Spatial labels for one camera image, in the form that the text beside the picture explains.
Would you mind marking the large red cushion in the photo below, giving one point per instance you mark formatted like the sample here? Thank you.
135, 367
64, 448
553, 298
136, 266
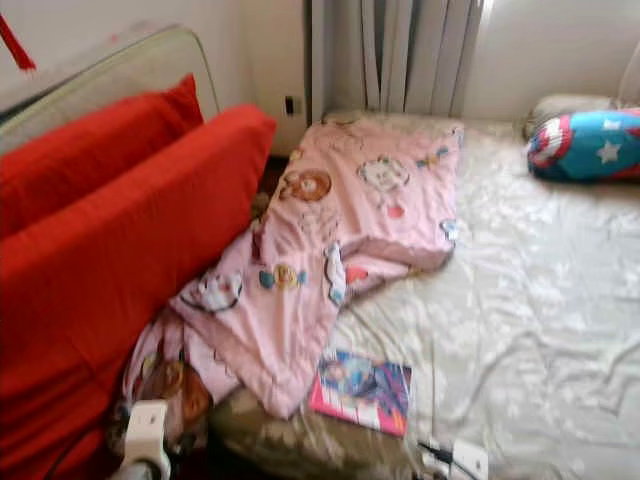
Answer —
90, 320

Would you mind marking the thin red cushion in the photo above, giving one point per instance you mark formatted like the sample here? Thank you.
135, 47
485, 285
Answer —
100, 150

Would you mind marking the red hanging tassel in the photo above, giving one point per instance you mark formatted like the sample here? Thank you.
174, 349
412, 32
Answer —
15, 45

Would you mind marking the pink cartoon print blanket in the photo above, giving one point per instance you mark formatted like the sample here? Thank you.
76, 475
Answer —
350, 210

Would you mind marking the colourful comic book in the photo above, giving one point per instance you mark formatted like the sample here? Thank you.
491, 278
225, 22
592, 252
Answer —
360, 392

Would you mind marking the grey pleated curtain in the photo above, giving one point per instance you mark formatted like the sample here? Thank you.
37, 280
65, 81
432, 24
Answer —
395, 55

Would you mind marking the bed with beige floral sheet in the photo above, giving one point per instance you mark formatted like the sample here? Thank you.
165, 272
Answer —
530, 300

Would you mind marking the beige floral pillow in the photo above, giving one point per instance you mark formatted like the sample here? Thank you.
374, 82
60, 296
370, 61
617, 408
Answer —
570, 103

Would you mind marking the star and stripes bolster pillow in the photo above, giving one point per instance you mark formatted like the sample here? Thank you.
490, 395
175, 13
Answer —
590, 146

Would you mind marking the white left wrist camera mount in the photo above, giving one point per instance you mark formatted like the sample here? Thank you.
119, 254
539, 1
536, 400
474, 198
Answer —
147, 432

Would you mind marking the black wall socket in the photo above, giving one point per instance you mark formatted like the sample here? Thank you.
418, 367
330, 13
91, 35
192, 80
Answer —
290, 105

